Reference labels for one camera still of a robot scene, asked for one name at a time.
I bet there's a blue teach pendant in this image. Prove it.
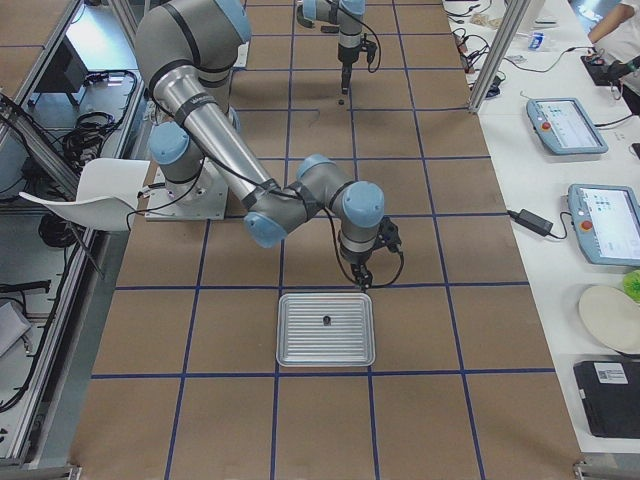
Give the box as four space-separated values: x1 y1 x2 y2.
526 98 609 156
567 184 639 267

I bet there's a white plastic chair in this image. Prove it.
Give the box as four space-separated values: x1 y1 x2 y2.
19 158 150 231

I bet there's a black brake pad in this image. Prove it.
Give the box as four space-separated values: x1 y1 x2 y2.
320 25 339 34

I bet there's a silver ribbed metal tray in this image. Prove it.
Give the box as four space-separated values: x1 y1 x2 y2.
276 292 376 367

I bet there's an aluminium frame post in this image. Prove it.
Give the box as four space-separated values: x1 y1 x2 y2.
468 0 530 113

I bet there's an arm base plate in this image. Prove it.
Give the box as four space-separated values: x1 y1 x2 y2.
144 158 228 221

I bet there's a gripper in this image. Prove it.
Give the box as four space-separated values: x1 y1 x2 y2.
338 43 362 95
339 247 373 293

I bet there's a black box with label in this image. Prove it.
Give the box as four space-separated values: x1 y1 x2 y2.
573 361 639 439

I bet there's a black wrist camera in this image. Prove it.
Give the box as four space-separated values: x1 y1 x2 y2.
360 38 378 65
376 216 402 254

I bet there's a beige round plate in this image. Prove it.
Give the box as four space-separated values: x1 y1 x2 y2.
578 285 639 355

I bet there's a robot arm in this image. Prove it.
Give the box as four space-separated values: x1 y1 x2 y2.
134 1 386 290
296 0 366 95

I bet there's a black power adapter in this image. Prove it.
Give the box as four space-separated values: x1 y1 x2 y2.
507 209 553 237

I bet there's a far blue teach pendant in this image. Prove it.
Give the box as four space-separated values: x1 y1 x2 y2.
526 98 609 156

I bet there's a near blue teach pendant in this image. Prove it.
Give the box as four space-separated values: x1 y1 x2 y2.
567 184 639 267

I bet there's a green crumpled object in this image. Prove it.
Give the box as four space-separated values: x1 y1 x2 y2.
622 270 640 303

